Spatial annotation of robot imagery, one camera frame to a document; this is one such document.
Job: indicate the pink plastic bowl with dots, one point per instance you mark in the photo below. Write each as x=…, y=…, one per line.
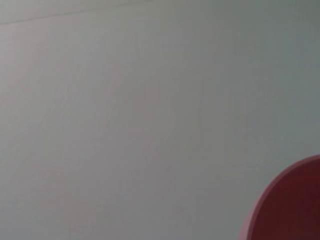
x=290, y=205

